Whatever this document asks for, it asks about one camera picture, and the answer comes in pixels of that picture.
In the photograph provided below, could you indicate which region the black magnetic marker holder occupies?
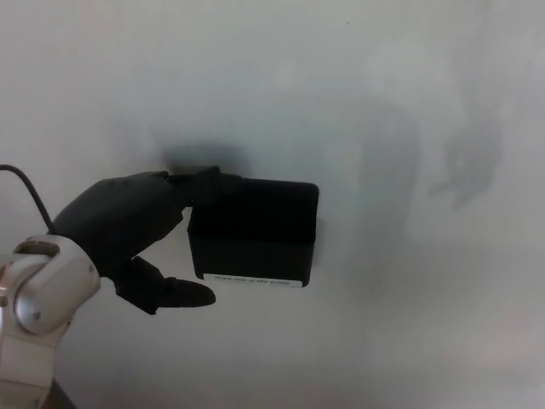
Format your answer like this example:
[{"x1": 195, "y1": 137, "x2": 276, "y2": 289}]
[{"x1": 186, "y1": 177, "x2": 321, "y2": 290}]

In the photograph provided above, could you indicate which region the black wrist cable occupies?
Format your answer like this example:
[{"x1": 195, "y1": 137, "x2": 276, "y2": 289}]
[{"x1": 0, "y1": 164, "x2": 57, "y2": 235}]

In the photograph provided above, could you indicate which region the white whiteboard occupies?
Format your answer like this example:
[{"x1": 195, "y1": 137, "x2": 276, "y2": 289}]
[{"x1": 0, "y1": 0, "x2": 545, "y2": 409}]

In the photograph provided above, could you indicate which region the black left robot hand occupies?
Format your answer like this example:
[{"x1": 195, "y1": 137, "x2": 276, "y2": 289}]
[{"x1": 52, "y1": 165, "x2": 244, "y2": 317}]

